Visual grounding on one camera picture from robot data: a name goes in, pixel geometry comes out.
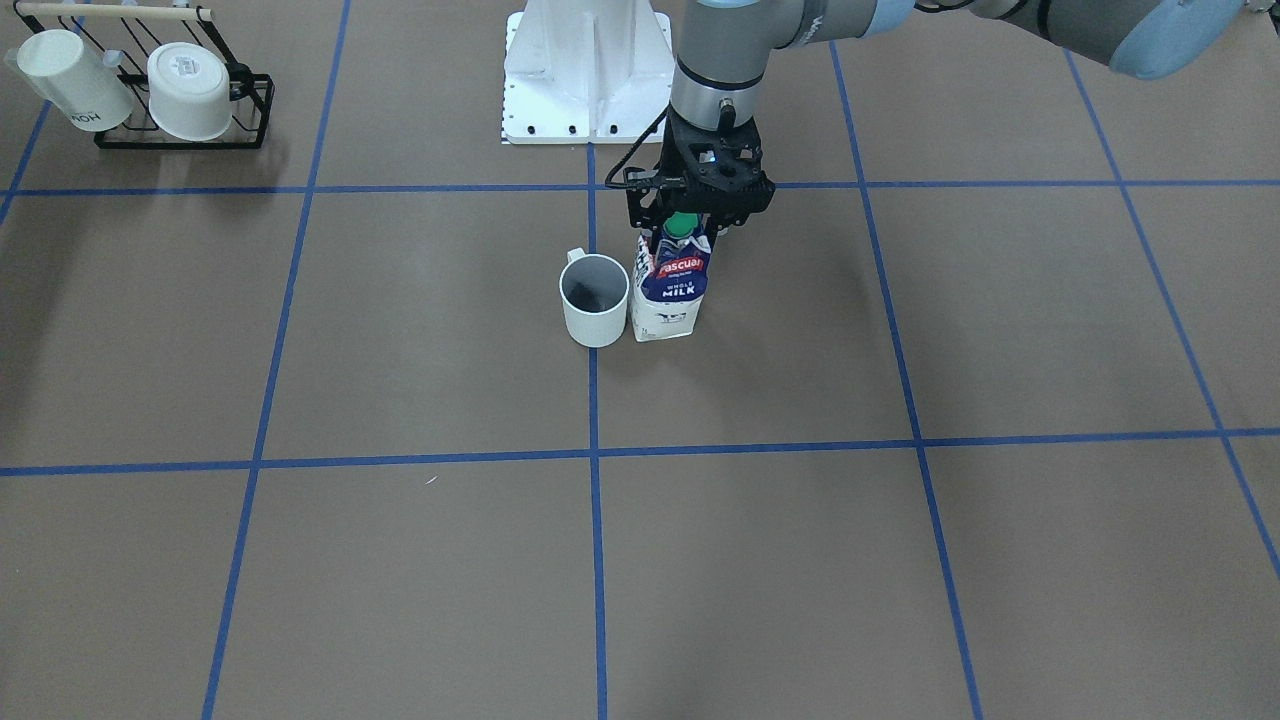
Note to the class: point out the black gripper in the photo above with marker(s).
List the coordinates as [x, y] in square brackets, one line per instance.
[640, 208]

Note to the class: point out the blue white milk carton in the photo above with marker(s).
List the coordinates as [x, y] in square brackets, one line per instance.
[666, 306]

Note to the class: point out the white grey-inside mug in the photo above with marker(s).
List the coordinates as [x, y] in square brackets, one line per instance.
[594, 291]

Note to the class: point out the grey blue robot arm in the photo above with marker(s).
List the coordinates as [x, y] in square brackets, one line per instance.
[720, 62]

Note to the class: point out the white ribbed cup on rack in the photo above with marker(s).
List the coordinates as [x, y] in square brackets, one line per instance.
[189, 91]

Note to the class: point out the white cup with lettering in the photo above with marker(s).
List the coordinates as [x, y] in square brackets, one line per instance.
[62, 69]

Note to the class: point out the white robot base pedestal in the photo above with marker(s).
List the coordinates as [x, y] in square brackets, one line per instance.
[585, 71]

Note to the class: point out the black wire cup rack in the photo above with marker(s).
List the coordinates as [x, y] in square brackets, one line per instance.
[123, 33]

